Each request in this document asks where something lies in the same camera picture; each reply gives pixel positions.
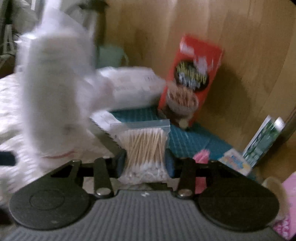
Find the bag of cotton swabs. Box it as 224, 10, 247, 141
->
110, 119, 171, 185

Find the pink fluffy ball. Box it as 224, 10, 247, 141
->
193, 149, 210, 194

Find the teal woven placemat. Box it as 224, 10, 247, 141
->
112, 106, 232, 160

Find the green white carton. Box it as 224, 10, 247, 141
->
243, 115, 285, 168

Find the snack cup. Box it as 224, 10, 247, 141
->
262, 177, 290, 222

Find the white plastic bag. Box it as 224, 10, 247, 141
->
16, 1, 165, 172

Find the red cereal box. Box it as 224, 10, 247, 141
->
158, 35, 223, 130

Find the wood pattern board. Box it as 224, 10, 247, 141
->
106, 1, 295, 150

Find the pink tin box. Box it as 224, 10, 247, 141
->
273, 172, 296, 240

